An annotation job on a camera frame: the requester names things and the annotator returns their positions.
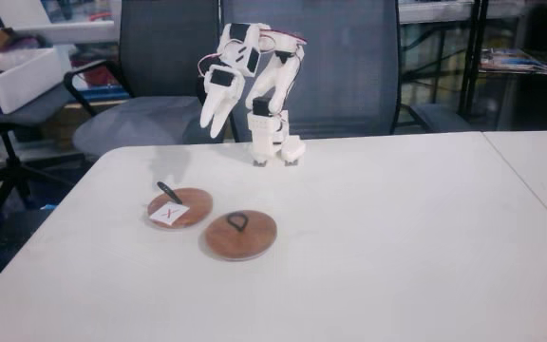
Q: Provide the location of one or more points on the wooden lid with red cross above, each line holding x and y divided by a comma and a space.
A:
193, 204

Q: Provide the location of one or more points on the black shelf rack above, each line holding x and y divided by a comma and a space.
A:
468, 57

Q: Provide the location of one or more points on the white box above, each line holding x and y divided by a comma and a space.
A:
22, 81

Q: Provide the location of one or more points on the stack of magazines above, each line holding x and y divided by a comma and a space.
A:
511, 61

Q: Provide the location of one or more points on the white shelf board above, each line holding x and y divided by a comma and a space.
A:
79, 32

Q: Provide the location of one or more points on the wide mesh back office chair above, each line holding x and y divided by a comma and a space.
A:
340, 71

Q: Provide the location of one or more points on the plain wooden lid black loop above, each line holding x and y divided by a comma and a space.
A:
245, 240

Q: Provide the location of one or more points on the grey cushion office chair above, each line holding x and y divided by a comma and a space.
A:
150, 119

